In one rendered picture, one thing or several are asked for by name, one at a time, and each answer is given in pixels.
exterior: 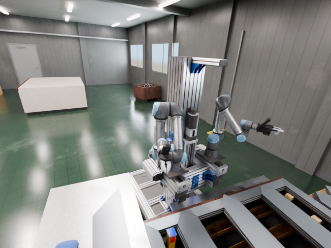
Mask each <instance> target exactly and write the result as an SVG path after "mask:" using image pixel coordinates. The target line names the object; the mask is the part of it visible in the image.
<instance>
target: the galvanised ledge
mask: <svg viewBox="0 0 331 248"><path fill-rule="evenodd" d="M256 180H258V181H263V182H267V181H270V179H268V178H267V177H266V176H264V175H263V176H259V177H256V178H253V179H249V180H246V181H243V182H239V183H237V184H233V185H230V186H226V187H223V188H219V189H216V190H213V191H209V192H206V193H203V194H199V195H196V196H192V197H189V198H186V201H184V202H182V203H180V204H178V203H177V202H172V203H170V204H169V206H170V208H171V210H172V211H176V210H180V209H182V208H185V207H188V206H191V205H194V204H198V203H200V202H204V201H207V200H210V199H213V198H216V197H219V196H222V195H223V193H224V192H225V191H227V190H233V191H238V190H241V189H244V188H243V187H239V185H243V184H246V183H249V182H253V181H256Z"/></svg>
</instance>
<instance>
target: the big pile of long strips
mask: <svg viewBox="0 0 331 248"><path fill-rule="evenodd" d="M325 186H326V185H325ZM325 189H326V190H325V191H326V193H327V194H324V193H320V192H314V194H312V195H313V197H314V199H315V200H316V201H318V202H319V203H321V204H322V205H324V206H325V207H326V208H328V209H329V210H331V186H326V187H325Z"/></svg>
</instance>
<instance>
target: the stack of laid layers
mask: <svg viewBox="0 0 331 248"><path fill-rule="evenodd" d="M284 190H285V191H286V192H288V193H289V194H290V195H292V196H293V197H294V198H296V199H297V200H299V201H300V202H301V203H303V204H304V205H306V206H307V207H308V208H310V209H311V210H312V211H314V212H315V213H316V214H318V215H319V216H320V217H322V218H323V219H325V220H326V221H327V222H329V223H330V224H331V218H330V217H329V216H327V215H326V214H324V213H323V212H322V211H320V210H319V209H317V208H316V207H315V206H313V205H312V204H310V203H309V202H308V201H306V200H305V199H303V198H302V197H300V196H299V195H298V194H296V193H295V192H293V191H292V190H291V189H289V188H288V187H286V186H283V187H281V188H278V189H276V191H278V192H281V191H284ZM259 199H262V200H263V201H264V202H265V203H266V204H268V205H269V206H270V207H271V208H272V209H273V210H274V211H275V212H276V213H278V214H279V215H280V216H281V217H282V218H283V219H284V220H285V221H286V222H287V223H288V224H290V225H291V226H292V227H293V228H294V229H295V230H296V231H297V232H298V233H300V234H301V235H302V236H303V237H304V238H305V239H306V240H308V241H309V242H310V243H311V244H312V245H313V246H314V247H315V248H324V247H323V246H322V245H320V244H319V243H318V242H317V241H316V240H315V239H313V238H312V237H311V236H310V235H309V234H308V233H306V232H305V231H304V230H303V229H302V228H301V227H299V226H298V225H297V224H296V223H295V222H294V221H292V220H291V219H290V218H289V217H288V216H287V215H285V214H284V213H283V212H282V211H281V210H280V209H278V208H277V207H276V206H275V205H274V204H273V203H271V202H270V201H269V200H268V199H267V198H266V197H264V196H263V195H262V194H261V195H258V196H255V197H252V198H250V199H247V200H244V201H241V203H242V204H243V205H245V204H248V203H251V202H254V201H256V200H259ZM247 210H248V209H247ZM248 211H249V210H248ZM249 212H250V211H249ZM221 213H224V214H225V215H226V217H227V218H228V219H229V220H230V222H231V223H232V224H233V225H234V227H235V228H236V229H237V231H238V232H239V233H240V234H241V236H242V237H243V238H244V239H245V241H246V242H247V243H248V244H249V246H250V247H251V248H255V247H254V246H253V245H252V244H251V242H250V241H249V240H248V238H247V237H246V236H245V234H244V233H243V232H242V230H241V229H240V228H239V227H238V225H237V224H236V223H235V221H234V220H233V219H232V217H231V216H230V215H229V213H228V212H227V211H226V209H225V208H221V209H218V210H216V211H213V212H210V213H207V214H204V215H201V216H199V217H198V218H199V219H200V221H201V220H204V219H207V218H210V217H213V216H215V215H218V214H221ZM250 213H251V212H250ZM251 214H252V213H251ZM252 216H253V217H254V218H255V219H256V220H257V218H256V217H255V216H254V215H253V214H252ZM257 221H258V220H257ZM258 222H259V221H258ZM259 223H260V222H259ZM260 224H261V223H260ZM261 226H262V227H263V228H264V229H265V230H266V231H267V232H268V233H269V234H270V235H271V237H272V238H273V239H274V240H275V241H276V242H277V243H278V244H279V245H280V247H281V248H284V246H283V245H282V244H281V243H280V242H279V241H278V240H277V239H276V238H275V237H274V236H273V235H272V234H271V233H270V232H269V231H268V230H267V229H266V228H265V227H264V226H263V225H262V224H261ZM172 227H174V229H175V230H177V233H178V235H179V237H180V239H181V241H182V244H183V246H184V248H189V247H188V245H187V243H186V241H185V238H184V236H183V234H182V232H181V230H180V228H179V226H178V224H176V225H173V226H170V227H168V228H165V229H162V230H159V234H160V237H161V235H163V234H166V233H167V231H166V229H169V228H172ZM161 240H162V242H163V239H162V237H161ZM163 245H164V242H163ZM164 247H165V245H164Z"/></svg>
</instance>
